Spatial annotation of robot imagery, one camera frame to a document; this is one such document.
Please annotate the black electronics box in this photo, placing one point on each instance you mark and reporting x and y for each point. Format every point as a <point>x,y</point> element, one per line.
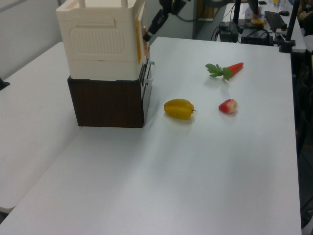
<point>228,31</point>

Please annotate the dark brown wooden cabinet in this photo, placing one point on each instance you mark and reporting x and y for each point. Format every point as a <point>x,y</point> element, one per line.
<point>105,102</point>

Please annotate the black keyboard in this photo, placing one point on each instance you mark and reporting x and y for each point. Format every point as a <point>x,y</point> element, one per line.
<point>275,20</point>

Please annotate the cream plastic cabinet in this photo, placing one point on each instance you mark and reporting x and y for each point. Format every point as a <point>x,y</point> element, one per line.
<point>97,39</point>

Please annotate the red white toy fruit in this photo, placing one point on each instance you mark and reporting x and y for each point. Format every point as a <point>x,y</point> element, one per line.
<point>228,106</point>

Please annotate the yellow toy starfruit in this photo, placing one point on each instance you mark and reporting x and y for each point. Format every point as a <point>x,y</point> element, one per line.
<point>179,109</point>

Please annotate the orange toy carrot green leaves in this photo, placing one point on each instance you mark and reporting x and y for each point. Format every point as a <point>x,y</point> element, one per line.
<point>228,69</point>

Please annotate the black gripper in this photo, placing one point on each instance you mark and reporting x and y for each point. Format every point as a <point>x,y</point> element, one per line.
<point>158,20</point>

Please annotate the thin black pole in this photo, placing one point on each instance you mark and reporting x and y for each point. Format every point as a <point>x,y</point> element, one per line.
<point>236,12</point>

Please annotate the yellow object on desk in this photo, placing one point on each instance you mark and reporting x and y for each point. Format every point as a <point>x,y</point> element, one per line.
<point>258,22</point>

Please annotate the black bracket at table edge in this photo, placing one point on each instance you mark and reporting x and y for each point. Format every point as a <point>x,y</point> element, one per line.
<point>3,84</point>

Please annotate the black computer mouse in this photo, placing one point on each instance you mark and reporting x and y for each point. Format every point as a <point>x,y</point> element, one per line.
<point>284,12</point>

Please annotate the black table clamp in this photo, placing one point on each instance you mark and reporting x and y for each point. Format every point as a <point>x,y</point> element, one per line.
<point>287,46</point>

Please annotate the tall black pole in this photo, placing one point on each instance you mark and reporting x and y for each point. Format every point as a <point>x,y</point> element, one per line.
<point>293,19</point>

